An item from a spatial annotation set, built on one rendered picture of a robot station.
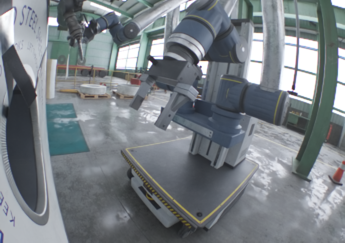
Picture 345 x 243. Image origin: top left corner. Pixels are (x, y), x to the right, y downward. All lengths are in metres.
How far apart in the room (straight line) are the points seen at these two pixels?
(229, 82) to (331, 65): 2.51
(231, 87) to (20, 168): 1.27
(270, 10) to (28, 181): 1.49
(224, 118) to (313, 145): 2.32
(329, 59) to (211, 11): 2.85
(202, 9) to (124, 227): 1.29
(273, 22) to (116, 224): 1.63
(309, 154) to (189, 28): 2.88
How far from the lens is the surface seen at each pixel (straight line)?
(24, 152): 0.90
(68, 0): 0.71
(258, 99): 0.80
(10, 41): 0.27
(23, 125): 0.88
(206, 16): 0.40
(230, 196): 1.13
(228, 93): 0.89
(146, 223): 1.23
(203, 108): 1.27
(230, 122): 0.91
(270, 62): 0.81
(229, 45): 0.48
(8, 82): 0.31
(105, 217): 1.26
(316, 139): 2.95
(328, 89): 2.98
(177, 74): 0.30
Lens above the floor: 1.05
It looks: 13 degrees down
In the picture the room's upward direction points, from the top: 11 degrees clockwise
